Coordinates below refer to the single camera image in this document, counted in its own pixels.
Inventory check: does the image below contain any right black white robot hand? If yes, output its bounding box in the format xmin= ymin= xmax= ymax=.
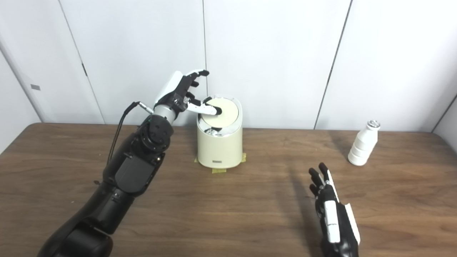
xmin=308 ymin=162 xmax=361 ymax=257

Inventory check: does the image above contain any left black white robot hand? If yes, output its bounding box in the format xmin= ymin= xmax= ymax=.
xmin=154 ymin=70 xmax=222 ymax=116

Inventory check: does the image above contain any cream-colored lidded bin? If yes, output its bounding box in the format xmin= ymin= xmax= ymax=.
xmin=197 ymin=95 xmax=243 ymax=169

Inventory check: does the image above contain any small white plastic bottle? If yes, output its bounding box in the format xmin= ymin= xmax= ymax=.
xmin=348 ymin=120 xmax=381 ymax=166

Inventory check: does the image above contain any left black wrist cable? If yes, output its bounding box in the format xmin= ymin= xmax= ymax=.
xmin=107 ymin=101 xmax=155 ymax=165

